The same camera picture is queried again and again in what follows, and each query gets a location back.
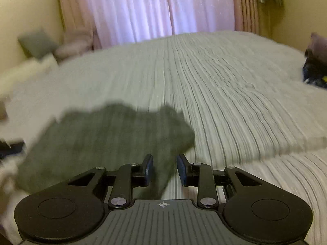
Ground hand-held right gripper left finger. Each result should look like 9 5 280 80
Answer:
68 154 154 208

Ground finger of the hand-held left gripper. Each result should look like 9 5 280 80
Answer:
0 140 25 159

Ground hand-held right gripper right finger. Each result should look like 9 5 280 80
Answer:
177 154 260 208

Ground grey shorts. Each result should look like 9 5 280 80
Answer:
17 103 196 199

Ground pile of dark clothes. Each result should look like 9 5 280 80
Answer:
302 32 327 88

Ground cream padded headboard cushion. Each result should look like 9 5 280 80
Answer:
0 55 59 100

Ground bed with striped white sheet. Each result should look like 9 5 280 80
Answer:
0 31 327 245

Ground grey pillow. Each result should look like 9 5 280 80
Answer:
18 29 59 59

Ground pink pillow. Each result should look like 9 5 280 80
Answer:
55 29 95 60

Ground pink drape curtain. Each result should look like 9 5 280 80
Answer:
56 0 103 50
231 0 262 35

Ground sheer pink curtain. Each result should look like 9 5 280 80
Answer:
84 0 235 44

